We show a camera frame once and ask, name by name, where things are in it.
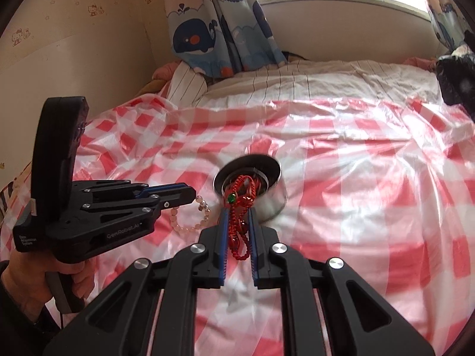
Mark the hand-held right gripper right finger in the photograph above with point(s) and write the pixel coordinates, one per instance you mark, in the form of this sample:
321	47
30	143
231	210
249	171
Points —
252	248

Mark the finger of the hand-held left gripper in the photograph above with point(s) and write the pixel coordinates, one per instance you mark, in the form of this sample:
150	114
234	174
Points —
178	195
163	188

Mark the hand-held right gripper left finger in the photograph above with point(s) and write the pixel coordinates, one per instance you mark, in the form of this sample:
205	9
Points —
223	248

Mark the round metal tin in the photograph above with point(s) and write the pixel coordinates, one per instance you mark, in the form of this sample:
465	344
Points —
274	200

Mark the person's left forearm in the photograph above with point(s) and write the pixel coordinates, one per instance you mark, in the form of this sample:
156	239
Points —
18	335

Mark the person's left hand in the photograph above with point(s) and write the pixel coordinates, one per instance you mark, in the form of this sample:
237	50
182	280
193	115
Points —
26	282

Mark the black striped cloth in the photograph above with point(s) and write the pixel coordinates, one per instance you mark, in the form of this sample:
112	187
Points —
8	200

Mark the pink cloth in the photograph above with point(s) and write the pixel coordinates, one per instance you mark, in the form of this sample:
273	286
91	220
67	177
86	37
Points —
419	63
163	72

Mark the red checkered plastic sheet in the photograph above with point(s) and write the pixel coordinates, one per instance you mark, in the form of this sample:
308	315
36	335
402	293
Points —
371	193

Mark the whale print curtain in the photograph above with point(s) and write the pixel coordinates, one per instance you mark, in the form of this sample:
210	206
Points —
196	33
443	26

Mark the white striped quilt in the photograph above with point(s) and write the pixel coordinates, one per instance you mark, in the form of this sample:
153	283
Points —
315	78

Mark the black clothing pile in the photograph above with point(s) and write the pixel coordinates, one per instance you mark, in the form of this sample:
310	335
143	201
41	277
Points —
456	74

